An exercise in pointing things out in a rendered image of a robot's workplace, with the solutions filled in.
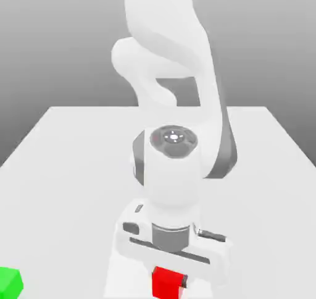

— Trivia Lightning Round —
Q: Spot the small red cube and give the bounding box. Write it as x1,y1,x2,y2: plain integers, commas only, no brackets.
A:
151,266,188,299

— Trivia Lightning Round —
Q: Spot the small green cube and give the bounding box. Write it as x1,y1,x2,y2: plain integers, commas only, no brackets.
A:
0,266,25,299

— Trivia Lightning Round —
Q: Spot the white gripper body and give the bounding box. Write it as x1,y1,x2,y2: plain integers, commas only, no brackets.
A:
112,235,235,287

